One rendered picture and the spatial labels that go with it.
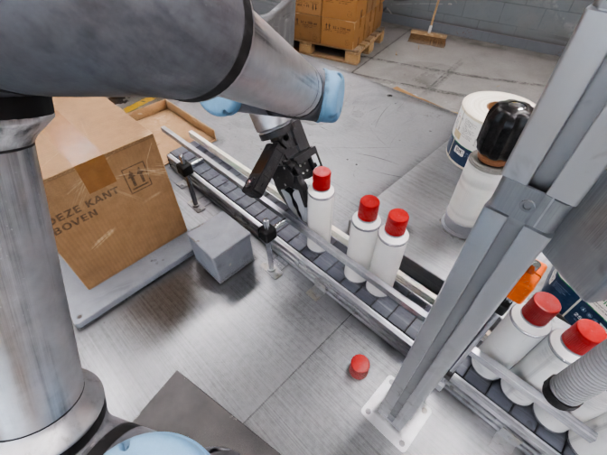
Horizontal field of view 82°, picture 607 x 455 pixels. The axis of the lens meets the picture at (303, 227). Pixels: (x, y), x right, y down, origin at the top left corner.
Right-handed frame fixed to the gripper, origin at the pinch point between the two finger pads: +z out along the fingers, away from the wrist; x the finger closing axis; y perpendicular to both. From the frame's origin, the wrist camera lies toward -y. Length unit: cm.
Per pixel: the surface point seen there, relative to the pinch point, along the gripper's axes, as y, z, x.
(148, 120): 4, -31, 75
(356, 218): -1.2, -2.8, -17.5
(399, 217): 0.6, -2.8, -25.2
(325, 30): 249, -50, 218
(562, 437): -2, 32, -45
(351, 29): 257, -41, 193
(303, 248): -2.5, 5.9, 0.9
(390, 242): -1.2, 1.1, -23.5
